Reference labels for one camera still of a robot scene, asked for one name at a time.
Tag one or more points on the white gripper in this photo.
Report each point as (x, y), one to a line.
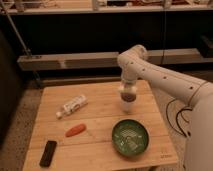
(128, 90)

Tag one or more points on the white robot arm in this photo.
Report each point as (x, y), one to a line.
(196, 93)

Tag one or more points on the low wooden shelf bench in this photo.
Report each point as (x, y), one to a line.
(107, 59)

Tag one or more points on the white plastic bottle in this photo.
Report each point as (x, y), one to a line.
(71, 106)

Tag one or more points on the green ribbed bowl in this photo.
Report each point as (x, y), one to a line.
(130, 138)

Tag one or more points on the orange carrot toy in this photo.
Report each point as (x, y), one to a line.
(75, 130)

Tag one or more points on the black remote control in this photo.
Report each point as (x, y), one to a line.
(48, 153)

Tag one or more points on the metal tripod leg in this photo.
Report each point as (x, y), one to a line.
(26, 50)

